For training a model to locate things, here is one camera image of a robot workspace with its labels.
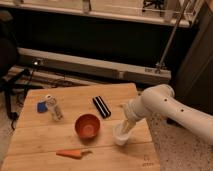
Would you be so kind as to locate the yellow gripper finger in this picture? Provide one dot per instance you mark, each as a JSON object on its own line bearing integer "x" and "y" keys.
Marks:
{"x": 131, "y": 125}
{"x": 125, "y": 127}

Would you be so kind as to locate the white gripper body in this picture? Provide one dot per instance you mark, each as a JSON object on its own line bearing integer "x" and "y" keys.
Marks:
{"x": 134, "y": 110}

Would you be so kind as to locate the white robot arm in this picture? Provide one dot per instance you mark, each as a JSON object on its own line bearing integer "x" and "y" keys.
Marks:
{"x": 160, "y": 99}

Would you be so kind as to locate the red ceramic bowl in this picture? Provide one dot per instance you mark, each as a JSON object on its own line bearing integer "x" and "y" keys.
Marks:
{"x": 87, "y": 126}

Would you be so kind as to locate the black striped rectangular block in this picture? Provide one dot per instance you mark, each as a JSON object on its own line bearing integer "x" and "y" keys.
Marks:
{"x": 102, "y": 107}

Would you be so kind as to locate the metal tripod pole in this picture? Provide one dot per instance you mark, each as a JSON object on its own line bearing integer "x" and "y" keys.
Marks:
{"x": 160, "y": 64}

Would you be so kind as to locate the orange toy carrot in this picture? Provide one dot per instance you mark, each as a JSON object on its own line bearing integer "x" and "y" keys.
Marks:
{"x": 73, "y": 153}

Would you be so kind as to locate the blue small object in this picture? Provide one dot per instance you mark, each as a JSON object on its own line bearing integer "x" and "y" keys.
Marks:
{"x": 41, "y": 107}

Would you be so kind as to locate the black office chair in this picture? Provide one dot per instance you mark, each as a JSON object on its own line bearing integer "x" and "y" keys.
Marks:
{"x": 9, "y": 57}

